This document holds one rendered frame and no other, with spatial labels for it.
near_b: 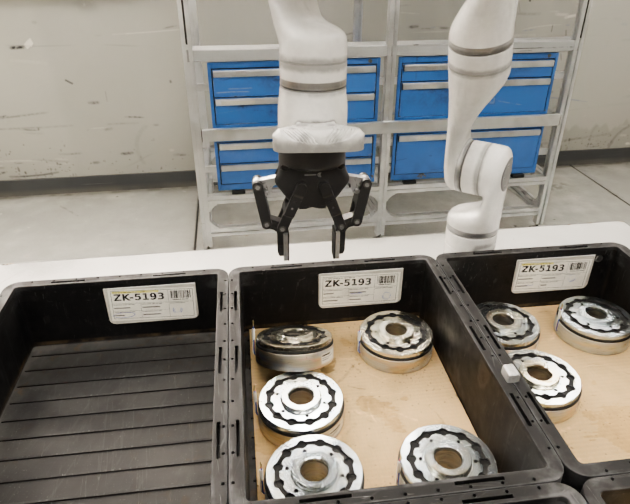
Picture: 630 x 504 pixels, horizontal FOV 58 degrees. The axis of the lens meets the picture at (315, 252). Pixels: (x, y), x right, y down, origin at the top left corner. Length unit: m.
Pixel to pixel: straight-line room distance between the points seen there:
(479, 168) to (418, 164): 1.73
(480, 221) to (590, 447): 0.42
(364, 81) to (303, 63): 1.94
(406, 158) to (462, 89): 1.78
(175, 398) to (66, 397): 0.14
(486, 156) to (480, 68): 0.17
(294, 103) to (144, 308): 0.39
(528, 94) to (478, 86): 1.92
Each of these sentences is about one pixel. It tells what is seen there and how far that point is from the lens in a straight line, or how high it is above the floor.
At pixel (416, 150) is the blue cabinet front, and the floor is 0.47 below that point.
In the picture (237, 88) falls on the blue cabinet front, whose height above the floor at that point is 0.77.
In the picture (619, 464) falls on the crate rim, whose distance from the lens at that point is 0.61.
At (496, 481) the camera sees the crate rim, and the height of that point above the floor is 0.93.
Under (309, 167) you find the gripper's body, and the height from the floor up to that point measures 1.13.
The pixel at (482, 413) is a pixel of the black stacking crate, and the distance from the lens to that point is 0.70.
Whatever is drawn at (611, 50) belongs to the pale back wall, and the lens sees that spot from 4.01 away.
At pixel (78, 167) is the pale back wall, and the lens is 3.58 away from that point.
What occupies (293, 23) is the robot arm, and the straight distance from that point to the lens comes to 0.60.
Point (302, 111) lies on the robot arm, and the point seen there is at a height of 1.19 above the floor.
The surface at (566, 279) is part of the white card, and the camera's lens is 0.96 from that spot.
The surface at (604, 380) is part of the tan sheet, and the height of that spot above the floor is 0.83.
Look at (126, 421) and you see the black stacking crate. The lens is 0.75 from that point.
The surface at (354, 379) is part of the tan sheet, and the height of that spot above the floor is 0.83.
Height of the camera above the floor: 1.35
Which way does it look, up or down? 30 degrees down
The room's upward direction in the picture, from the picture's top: straight up
